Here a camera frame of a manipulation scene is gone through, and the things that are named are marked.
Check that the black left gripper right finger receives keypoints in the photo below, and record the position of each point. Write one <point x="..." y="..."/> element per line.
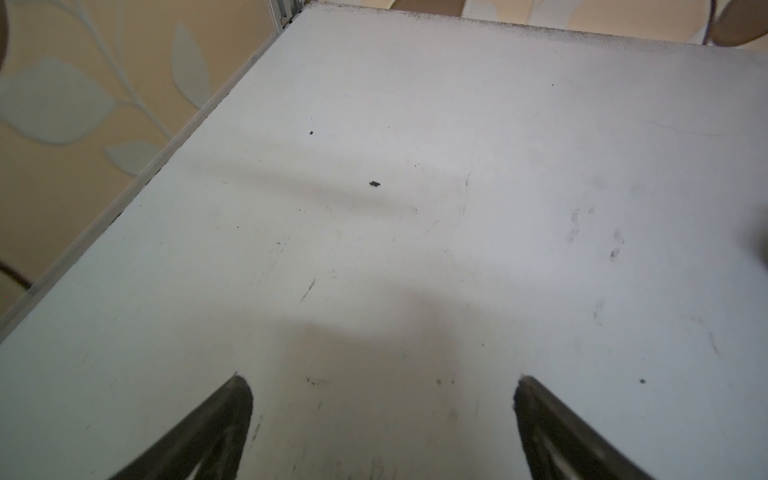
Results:
<point x="559" y="444"/>

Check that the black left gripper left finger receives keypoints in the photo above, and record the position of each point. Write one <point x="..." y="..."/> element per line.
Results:
<point x="207" y="444"/>

